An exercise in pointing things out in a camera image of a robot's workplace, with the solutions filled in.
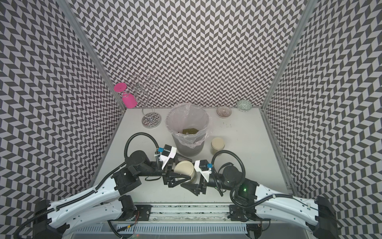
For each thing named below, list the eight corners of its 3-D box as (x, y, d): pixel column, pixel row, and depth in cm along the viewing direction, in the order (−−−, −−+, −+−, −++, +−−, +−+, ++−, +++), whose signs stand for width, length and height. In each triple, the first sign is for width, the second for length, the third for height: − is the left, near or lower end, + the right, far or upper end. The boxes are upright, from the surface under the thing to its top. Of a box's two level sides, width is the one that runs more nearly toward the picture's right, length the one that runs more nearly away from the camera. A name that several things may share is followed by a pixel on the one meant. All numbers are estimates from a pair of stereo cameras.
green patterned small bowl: (243, 114, 116) (245, 109, 112) (235, 107, 121) (236, 102, 117) (251, 108, 120) (253, 103, 116) (242, 102, 125) (244, 97, 120)
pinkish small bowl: (217, 118, 113) (217, 114, 110) (216, 110, 119) (216, 106, 115) (230, 118, 113) (232, 114, 110) (229, 110, 119) (230, 106, 115)
